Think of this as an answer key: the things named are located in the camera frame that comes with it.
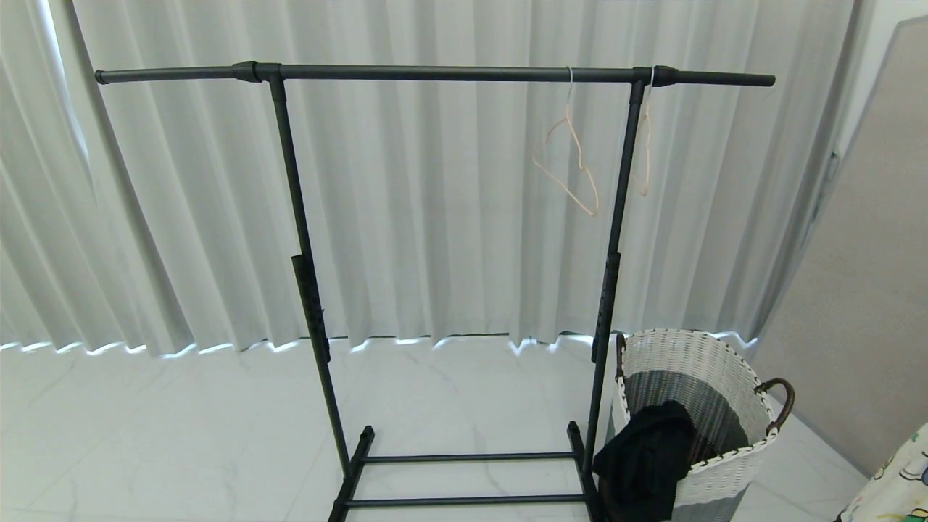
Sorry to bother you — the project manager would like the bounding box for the cream printed garment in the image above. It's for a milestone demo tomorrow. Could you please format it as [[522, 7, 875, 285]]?
[[834, 423, 928, 522]]

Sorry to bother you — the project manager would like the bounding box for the white curtain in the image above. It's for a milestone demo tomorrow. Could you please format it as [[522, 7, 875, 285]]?
[[0, 0, 865, 360]]

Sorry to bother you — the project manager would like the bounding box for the black clothes rack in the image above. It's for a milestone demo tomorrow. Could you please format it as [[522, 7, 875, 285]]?
[[94, 61, 776, 522]]

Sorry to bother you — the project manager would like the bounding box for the white laundry basket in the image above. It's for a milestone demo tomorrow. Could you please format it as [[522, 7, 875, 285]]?
[[605, 329, 797, 522]]

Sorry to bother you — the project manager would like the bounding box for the pink clothes hanger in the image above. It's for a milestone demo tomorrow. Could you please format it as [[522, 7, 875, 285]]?
[[636, 67, 656, 198], [532, 67, 601, 218]]

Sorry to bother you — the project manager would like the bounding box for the black garment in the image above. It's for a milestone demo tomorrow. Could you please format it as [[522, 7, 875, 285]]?
[[592, 400, 701, 522]]

